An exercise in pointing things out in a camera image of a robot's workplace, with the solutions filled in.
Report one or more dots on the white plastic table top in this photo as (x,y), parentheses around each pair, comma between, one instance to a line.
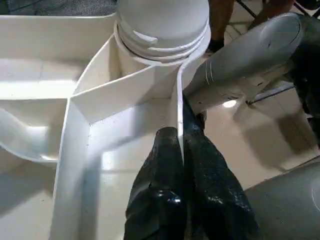
(37,62)

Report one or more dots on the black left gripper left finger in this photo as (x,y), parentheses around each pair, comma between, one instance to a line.
(160,190)

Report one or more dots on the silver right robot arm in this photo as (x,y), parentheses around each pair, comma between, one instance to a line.
(250,50)

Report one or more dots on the white plastic table leg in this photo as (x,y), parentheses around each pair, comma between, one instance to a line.
(162,20)

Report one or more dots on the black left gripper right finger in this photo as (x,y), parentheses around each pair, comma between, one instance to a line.
(215,200)

